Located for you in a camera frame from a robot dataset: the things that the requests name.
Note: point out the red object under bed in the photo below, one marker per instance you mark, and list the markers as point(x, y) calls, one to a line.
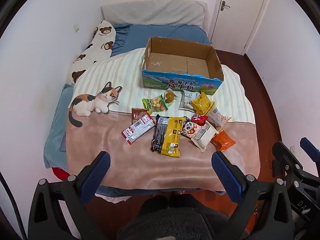
point(58, 173)

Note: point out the long bear print pillow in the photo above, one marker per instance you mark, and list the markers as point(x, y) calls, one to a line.
point(100, 42)

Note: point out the person's right forearm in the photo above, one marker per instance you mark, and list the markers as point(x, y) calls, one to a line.
point(303, 212)

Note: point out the cat print striped blanket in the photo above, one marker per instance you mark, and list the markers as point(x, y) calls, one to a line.
point(112, 160)

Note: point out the pink panda print packet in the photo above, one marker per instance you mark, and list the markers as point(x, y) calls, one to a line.
point(191, 129)

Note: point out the cream white snack packet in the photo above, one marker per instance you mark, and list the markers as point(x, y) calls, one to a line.
point(205, 136)

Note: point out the brown snack packet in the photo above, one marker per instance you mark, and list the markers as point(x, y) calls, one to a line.
point(137, 113)

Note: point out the braised egg clear packet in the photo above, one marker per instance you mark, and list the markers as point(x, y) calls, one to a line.
point(170, 96)

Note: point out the grey dotted pillow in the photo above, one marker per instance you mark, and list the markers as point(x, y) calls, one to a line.
point(155, 12)

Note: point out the orange snack packet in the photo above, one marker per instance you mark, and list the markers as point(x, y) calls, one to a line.
point(223, 141)

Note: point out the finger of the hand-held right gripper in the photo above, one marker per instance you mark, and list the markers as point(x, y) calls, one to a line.
point(285, 157)
point(311, 148)

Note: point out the red snack packet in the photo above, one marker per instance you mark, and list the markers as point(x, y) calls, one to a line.
point(199, 119)

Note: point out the white wall outlet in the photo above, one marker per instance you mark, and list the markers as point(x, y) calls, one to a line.
point(76, 28)

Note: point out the bed with blue sheet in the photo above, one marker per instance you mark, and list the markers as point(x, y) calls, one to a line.
point(150, 32)

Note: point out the green snack packet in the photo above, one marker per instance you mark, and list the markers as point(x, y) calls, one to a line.
point(155, 104)

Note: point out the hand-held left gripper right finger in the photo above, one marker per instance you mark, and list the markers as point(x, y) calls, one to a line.
point(226, 175)

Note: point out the red white clear packet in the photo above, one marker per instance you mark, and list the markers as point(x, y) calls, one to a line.
point(137, 130)

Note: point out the yellow snack packet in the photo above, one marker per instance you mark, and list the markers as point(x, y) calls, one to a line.
point(202, 103)

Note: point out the cardboard box blue print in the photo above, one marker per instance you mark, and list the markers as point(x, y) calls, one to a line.
point(175, 82)

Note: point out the large black yellow packet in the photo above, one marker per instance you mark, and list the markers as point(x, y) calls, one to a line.
point(170, 137)

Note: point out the grey white snack packet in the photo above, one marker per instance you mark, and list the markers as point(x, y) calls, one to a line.
point(187, 100)

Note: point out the white door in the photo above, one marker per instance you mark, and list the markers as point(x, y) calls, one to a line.
point(240, 17)

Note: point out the clear packet with red logo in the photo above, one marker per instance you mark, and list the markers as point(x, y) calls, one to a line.
point(217, 116)

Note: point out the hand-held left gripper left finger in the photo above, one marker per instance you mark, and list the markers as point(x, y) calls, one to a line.
point(97, 175)

